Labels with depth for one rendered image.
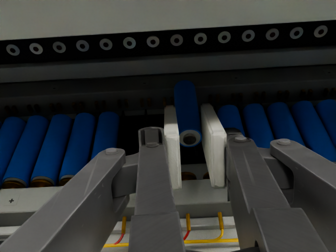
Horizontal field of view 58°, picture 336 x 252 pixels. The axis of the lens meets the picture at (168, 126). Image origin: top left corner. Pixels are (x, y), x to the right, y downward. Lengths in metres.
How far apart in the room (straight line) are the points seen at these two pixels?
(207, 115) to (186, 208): 0.06
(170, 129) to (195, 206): 0.06
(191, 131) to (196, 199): 0.05
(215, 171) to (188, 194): 0.05
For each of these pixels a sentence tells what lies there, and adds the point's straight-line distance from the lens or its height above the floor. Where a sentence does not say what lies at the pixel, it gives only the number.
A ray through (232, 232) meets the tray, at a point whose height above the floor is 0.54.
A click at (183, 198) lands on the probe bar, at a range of 0.20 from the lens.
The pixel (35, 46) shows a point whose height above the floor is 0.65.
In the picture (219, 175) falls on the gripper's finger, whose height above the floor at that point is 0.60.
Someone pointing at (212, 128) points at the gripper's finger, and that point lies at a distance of 0.15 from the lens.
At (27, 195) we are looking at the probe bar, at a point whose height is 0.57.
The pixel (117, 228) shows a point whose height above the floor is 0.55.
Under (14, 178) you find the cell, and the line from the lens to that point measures 0.24.
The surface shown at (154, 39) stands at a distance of 0.27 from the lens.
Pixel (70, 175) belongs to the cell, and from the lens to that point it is 0.23.
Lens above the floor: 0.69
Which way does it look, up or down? 23 degrees down
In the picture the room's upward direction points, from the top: 4 degrees counter-clockwise
